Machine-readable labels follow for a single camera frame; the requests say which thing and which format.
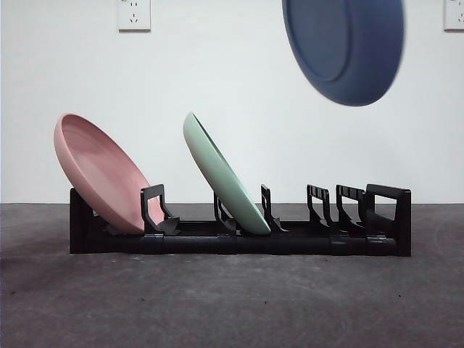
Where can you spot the green round plate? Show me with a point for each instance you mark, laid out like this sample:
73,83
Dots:
217,174

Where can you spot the pink round plate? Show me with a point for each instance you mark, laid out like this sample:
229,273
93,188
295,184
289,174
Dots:
94,163

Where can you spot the blue round plate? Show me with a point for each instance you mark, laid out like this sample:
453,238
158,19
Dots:
344,43

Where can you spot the black plastic dish rack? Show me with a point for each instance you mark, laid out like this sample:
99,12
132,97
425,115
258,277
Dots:
253,246

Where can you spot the white wall socket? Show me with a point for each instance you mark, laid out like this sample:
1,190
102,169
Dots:
134,16
455,14

